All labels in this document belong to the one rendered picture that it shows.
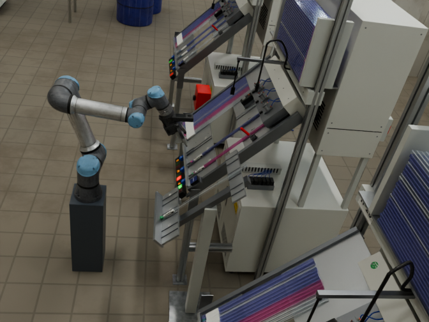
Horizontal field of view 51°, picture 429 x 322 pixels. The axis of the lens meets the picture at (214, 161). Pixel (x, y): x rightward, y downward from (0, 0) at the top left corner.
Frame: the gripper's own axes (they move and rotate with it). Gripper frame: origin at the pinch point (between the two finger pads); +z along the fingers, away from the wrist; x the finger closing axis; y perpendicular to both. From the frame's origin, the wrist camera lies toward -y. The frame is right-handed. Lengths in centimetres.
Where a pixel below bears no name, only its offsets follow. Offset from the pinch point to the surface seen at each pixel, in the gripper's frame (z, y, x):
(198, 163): 15.1, 0.2, 4.7
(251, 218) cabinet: 54, -14, 21
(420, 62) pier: 244, -255, -331
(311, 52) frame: -30, -74, 23
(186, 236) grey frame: 44, 23, 25
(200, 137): 14.1, -3.4, -17.8
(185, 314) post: 79, 42, 48
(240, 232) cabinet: 61, -5, 21
